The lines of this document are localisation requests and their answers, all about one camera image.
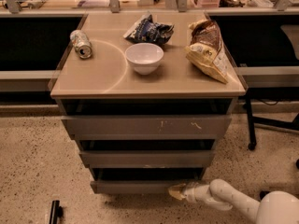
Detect crushed soda can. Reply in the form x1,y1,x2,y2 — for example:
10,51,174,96
70,30,93,59

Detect brown yellow snack bag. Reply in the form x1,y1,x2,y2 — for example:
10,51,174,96
184,20,228,84

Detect blue crumpled chip bag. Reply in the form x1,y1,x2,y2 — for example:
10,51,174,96
123,12,174,46

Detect grey middle drawer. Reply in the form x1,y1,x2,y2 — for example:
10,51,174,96
79,140,214,168

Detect black object on floor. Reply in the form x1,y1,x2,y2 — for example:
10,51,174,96
49,200,64,224

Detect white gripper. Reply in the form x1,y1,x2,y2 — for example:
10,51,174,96
168,182,213,203

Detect grey bottom drawer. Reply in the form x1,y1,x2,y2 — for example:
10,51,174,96
91,167,205,194

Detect grey drawer cabinet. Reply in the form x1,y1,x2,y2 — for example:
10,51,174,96
48,10,249,195

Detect black table leg with caster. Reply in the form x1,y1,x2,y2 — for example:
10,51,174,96
238,63,299,151

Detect grey top drawer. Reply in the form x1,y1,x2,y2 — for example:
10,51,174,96
61,98,234,141

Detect white bowl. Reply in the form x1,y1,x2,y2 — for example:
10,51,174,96
125,43,164,75

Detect grey drawer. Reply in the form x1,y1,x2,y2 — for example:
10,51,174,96
61,98,234,141
79,140,214,168
91,167,205,194

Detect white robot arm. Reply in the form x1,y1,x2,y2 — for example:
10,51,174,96
168,179,299,224

